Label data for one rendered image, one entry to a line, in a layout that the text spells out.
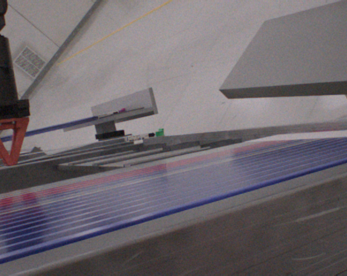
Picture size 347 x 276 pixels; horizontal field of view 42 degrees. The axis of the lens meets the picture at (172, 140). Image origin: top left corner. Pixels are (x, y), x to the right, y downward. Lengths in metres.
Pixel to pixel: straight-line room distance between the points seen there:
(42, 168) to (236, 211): 0.69
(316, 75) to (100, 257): 0.79
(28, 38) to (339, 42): 8.05
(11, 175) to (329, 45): 0.66
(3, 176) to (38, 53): 7.96
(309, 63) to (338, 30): 0.09
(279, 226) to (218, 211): 0.04
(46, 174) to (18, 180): 0.05
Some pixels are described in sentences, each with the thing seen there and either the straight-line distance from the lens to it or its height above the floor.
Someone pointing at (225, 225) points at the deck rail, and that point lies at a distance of 0.20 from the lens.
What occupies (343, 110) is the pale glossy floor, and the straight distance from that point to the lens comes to 1.82.
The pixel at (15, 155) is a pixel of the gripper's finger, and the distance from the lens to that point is 0.76.
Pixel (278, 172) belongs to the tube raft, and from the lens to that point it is 0.29.
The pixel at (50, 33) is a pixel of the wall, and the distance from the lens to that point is 8.94.
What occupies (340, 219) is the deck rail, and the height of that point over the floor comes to 0.89.
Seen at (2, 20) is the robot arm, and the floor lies 1.08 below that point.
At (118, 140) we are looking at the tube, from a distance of 0.83.
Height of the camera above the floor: 1.08
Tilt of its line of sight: 24 degrees down
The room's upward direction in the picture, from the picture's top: 50 degrees counter-clockwise
